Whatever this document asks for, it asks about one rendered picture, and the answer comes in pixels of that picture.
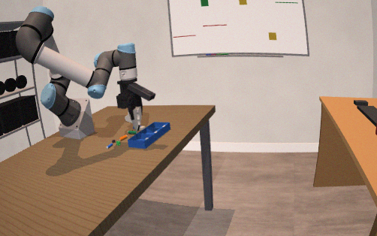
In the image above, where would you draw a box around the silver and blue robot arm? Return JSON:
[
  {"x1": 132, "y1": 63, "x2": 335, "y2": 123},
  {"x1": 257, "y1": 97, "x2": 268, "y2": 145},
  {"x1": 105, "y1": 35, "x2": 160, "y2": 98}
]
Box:
[{"x1": 16, "y1": 6, "x2": 137, "y2": 127}]

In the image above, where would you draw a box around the blue rack of bins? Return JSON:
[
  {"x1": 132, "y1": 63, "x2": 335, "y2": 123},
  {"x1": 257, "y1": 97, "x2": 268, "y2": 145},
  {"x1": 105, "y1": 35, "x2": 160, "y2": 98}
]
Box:
[{"x1": 128, "y1": 122, "x2": 170, "y2": 149}]

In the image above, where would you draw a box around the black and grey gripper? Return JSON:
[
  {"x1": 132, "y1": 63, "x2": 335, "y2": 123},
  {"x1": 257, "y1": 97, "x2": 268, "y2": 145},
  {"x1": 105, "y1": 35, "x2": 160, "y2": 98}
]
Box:
[{"x1": 116, "y1": 78, "x2": 143, "y2": 132}]

